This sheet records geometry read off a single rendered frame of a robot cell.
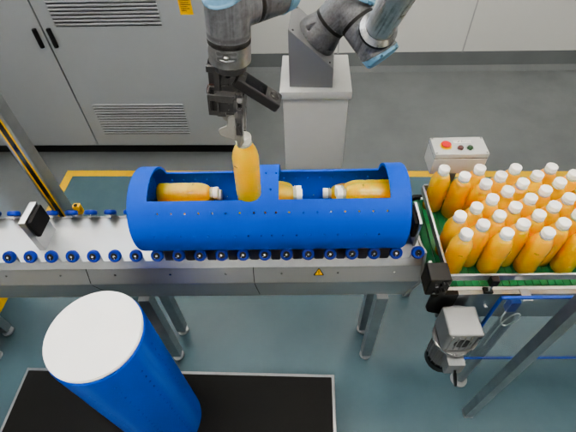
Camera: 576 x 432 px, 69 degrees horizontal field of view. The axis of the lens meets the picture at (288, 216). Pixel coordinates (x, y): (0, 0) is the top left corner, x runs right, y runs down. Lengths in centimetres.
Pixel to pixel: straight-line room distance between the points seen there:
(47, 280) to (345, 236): 110
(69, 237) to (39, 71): 177
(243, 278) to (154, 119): 194
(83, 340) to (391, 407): 147
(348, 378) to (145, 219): 137
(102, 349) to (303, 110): 129
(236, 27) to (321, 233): 67
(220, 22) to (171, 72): 210
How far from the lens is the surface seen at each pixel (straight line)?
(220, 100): 97
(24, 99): 354
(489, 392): 201
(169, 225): 133
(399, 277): 155
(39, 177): 202
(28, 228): 168
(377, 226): 130
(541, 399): 251
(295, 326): 237
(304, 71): 190
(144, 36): 289
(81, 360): 133
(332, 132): 206
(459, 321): 151
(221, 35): 89
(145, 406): 154
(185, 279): 156
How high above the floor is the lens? 214
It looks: 50 degrees down
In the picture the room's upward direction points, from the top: 3 degrees counter-clockwise
